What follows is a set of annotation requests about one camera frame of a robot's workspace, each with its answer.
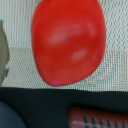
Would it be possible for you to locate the grey pot on table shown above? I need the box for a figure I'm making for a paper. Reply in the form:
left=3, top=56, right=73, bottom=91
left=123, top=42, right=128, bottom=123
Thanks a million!
left=0, top=101, right=27, bottom=128

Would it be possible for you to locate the red toy tomato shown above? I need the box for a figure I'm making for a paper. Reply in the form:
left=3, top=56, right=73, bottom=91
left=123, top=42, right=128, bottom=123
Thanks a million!
left=31, top=0, right=106, bottom=87

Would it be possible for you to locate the woven grey placemat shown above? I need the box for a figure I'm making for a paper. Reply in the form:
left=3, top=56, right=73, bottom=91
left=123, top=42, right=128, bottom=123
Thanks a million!
left=0, top=0, right=128, bottom=92

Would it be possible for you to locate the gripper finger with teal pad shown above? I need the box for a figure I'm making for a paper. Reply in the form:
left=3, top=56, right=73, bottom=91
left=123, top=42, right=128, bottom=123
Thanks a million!
left=0, top=19, right=10, bottom=87

